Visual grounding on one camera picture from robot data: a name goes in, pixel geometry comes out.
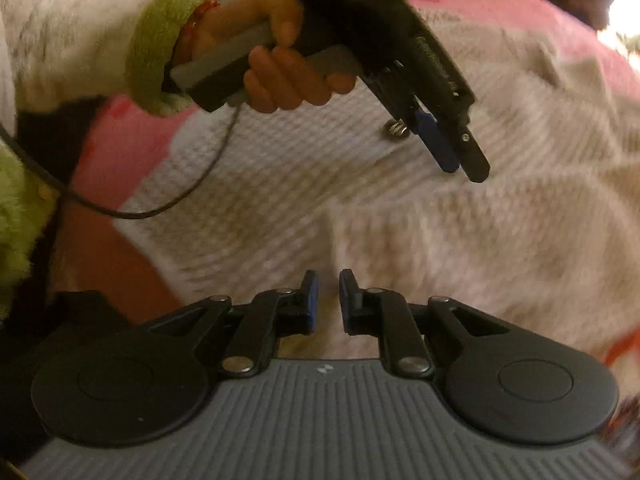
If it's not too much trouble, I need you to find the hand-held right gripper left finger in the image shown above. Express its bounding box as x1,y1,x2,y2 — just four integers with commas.
149,270,320,380

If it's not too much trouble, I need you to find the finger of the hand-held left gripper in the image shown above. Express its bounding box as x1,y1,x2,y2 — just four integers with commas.
440,102,492,183
414,109,460,174

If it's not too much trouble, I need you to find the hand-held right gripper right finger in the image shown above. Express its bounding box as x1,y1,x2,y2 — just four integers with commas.
339,269,511,380

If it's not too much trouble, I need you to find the beige houndstooth knit sweater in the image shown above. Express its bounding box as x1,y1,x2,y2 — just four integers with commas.
117,0,640,366

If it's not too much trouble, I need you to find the person's left forearm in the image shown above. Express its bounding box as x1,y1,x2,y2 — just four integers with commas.
0,0,221,116

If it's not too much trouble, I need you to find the person's left hand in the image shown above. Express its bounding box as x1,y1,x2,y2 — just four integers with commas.
192,0,357,115

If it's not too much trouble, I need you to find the red floral blanket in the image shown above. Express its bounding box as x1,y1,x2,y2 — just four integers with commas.
55,0,640,376

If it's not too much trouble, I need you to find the red string bracelet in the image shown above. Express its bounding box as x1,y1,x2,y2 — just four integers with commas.
182,0,221,43

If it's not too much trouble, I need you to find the black cable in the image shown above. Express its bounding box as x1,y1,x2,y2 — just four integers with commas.
0,102,243,221

